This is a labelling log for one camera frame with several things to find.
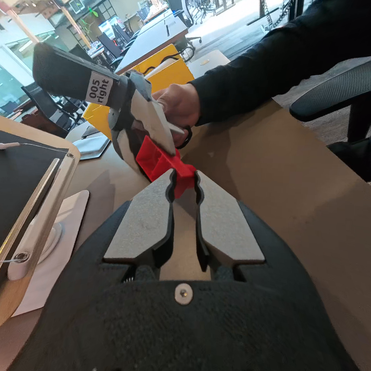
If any grey flat tray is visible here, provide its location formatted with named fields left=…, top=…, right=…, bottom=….
left=72, top=134, right=112, bottom=161

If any black wooden book stand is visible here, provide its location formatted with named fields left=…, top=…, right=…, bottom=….
left=0, top=116, right=90, bottom=327

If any person's right hand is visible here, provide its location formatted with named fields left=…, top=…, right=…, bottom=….
left=151, top=83, right=202, bottom=147

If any yellow plastic bin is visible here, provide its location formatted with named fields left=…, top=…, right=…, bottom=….
left=81, top=43, right=195, bottom=141

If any metal wire page holder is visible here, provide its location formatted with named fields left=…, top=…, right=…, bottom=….
left=0, top=252, right=30, bottom=265
left=0, top=141, right=75, bottom=159

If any red toy building block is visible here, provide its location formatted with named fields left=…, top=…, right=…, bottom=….
left=135, top=135, right=197, bottom=199

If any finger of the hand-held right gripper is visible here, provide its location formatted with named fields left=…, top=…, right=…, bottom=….
left=111, top=128, right=152, bottom=182
left=131, top=92, right=181, bottom=157

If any row of black office chairs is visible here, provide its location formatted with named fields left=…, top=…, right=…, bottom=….
left=68, top=17, right=145, bottom=76

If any long white table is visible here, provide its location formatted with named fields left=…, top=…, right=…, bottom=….
left=114, top=9, right=189, bottom=74

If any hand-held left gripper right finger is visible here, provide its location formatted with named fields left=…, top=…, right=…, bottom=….
left=194, top=170, right=266, bottom=273

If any black cable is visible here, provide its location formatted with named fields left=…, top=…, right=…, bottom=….
left=136, top=52, right=181, bottom=76

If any black mesh office chair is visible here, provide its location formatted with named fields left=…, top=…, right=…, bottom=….
left=289, top=56, right=371, bottom=143

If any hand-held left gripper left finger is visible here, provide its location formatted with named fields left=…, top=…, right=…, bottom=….
left=103, top=169, right=176, bottom=269

